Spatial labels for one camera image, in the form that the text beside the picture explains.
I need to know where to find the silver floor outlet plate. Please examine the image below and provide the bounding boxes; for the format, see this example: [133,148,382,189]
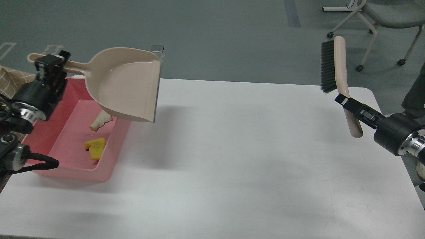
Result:
[150,45,165,53]

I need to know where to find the beige hand brush black bristles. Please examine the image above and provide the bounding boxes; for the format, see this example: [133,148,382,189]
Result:
[320,36,364,138]

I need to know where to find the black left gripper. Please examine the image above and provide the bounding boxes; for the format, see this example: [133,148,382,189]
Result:
[11,50,70,121]

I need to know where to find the triangular bread slice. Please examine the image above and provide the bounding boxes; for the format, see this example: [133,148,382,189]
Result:
[89,110,113,132]

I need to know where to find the beige checkered cloth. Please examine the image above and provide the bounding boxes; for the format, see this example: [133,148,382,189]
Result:
[0,66,36,99]

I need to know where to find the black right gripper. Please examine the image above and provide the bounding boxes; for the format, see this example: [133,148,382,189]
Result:
[335,94,423,156]

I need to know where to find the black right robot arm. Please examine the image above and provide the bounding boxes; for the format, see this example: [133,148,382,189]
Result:
[335,94,425,164]

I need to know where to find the beige plastic dustpan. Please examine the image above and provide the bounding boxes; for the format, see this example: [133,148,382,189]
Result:
[27,47,162,123]

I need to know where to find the grey office chair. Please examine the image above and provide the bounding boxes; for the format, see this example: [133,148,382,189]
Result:
[326,0,425,72]

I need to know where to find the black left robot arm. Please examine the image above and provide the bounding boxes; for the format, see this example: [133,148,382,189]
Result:
[0,50,71,178]

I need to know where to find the pink plastic bin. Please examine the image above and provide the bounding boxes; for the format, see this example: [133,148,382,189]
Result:
[23,78,130,182]

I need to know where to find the yellow sponge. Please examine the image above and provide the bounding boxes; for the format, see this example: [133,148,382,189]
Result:
[84,137,106,160]

